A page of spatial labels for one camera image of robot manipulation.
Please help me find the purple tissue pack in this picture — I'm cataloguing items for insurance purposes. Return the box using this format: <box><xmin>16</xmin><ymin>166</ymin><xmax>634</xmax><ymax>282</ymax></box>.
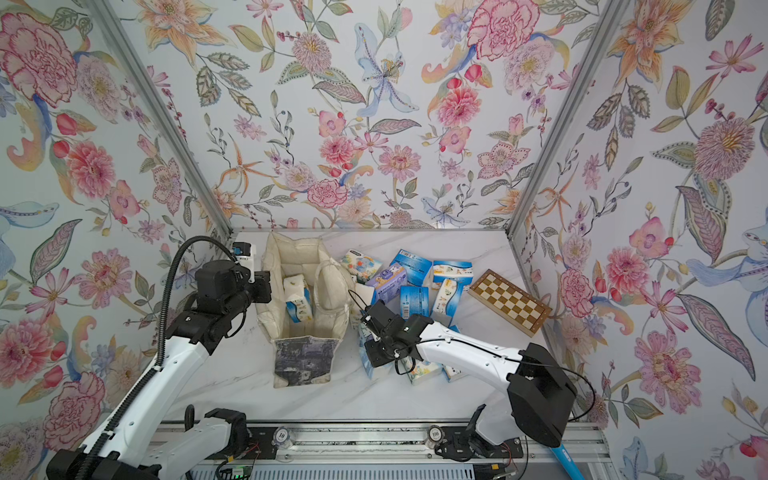
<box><xmin>366</xmin><ymin>262</ymin><xmax>407</xmax><ymax>303</ymax></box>

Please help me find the orange blue tissue pack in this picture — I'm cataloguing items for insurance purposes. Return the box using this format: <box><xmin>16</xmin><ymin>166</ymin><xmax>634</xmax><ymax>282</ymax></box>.
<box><xmin>443</xmin><ymin>365</ymin><xmax>467</xmax><ymax>383</ymax></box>

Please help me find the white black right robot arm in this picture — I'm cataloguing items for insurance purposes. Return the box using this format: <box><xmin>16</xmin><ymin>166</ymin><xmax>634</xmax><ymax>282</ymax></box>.
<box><xmin>361</xmin><ymin>301</ymin><xmax>577</xmax><ymax>448</ymax></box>

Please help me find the blue barcode tissue pack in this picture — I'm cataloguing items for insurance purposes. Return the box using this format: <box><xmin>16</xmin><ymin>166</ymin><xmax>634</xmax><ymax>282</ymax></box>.
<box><xmin>391</xmin><ymin>249</ymin><xmax>433</xmax><ymax>287</ymax></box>

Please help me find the cream canvas tote bag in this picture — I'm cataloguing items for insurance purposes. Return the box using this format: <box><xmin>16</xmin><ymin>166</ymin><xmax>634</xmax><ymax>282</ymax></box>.
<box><xmin>256</xmin><ymin>233</ymin><xmax>355</xmax><ymax>388</ymax></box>

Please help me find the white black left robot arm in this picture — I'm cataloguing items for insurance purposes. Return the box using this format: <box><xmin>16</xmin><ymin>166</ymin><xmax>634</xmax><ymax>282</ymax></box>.
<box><xmin>46</xmin><ymin>260</ymin><xmax>272</xmax><ymax>479</ymax></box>

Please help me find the blue white floral tissue pack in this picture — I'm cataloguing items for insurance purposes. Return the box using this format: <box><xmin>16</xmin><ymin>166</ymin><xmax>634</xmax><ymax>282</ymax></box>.
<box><xmin>431</xmin><ymin>260</ymin><xmax>474</xmax><ymax>289</ymax></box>

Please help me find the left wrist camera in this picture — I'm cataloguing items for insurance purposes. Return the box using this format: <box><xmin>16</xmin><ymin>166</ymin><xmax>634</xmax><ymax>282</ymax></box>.
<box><xmin>232</xmin><ymin>241</ymin><xmax>256</xmax><ymax>271</ymax></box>

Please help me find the blue tissue pack edge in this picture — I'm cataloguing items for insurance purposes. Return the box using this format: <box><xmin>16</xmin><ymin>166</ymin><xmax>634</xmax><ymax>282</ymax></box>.
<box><xmin>399</xmin><ymin>285</ymin><xmax>430</xmax><ymax>320</ymax></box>

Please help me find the blue microphone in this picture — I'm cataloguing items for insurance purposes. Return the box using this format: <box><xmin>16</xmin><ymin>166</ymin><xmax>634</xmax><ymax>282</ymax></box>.
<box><xmin>551</xmin><ymin>446</ymin><xmax>585</xmax><ymax>480</ymax></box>

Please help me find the colourful tissue pack at back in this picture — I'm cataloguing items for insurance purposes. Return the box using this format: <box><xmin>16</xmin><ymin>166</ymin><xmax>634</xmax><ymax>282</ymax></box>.
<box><xmin>340</xmin><ymin>249</ymin><xmax>383</xmax><ymax>284</ymax></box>

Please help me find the wooden chess board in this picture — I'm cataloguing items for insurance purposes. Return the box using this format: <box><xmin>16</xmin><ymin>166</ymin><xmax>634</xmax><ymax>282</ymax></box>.
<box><xmin>468</xmin><ymin>269</ymin><xmax>551</xmax><ymax>337</ymax></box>

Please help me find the metal base rail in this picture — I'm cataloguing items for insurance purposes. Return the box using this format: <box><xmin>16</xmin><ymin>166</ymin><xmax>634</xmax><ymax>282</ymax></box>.
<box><xmin>150</xmin><ymin>419</ymin><xmax>618</xmax><ymax>479</ymax></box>

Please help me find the green cartoon tissue pack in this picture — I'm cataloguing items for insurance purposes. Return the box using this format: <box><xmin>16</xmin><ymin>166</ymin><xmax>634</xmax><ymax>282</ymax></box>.
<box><xmin>406</xmin><ymin>360</ymin><xmax>443</xmax><ymax>385</ymax></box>

